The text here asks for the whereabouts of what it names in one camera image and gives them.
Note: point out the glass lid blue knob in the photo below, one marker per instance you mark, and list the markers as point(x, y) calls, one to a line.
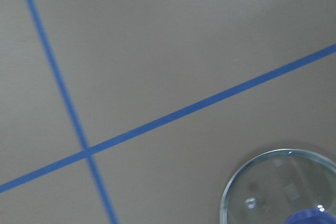
point(281, 186)

